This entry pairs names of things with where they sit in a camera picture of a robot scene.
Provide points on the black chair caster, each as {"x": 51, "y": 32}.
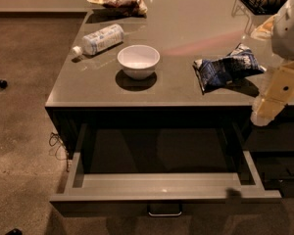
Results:
{"x": 3, "y": 84}

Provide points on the brown snack bag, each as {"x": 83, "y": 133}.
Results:
{"x": 130, "y": 7}

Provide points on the blue chip bag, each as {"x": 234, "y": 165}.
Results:
{"x": 238, "y": 64}

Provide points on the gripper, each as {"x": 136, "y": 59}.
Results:
{"x": 289, "y": 29}

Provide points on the white bowl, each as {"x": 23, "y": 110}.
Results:
{"x": 138, "y": 61}

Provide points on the dark object at floor edge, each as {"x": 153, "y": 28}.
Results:
{"x": 15, "y": 231}

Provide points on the clear plastic water bottle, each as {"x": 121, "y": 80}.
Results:
{"x": 100, "y": 40}

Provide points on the grey cabinet counter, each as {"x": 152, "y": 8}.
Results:
{"x": 165, "y": 123}

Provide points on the open grey top drawer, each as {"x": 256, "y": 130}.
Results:
{"x": 127, "y": 193}

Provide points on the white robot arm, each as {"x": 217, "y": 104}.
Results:
{"x": 279, "y": 30}

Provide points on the metal drawer handle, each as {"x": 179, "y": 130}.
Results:
{"x": 164, "y": 210}

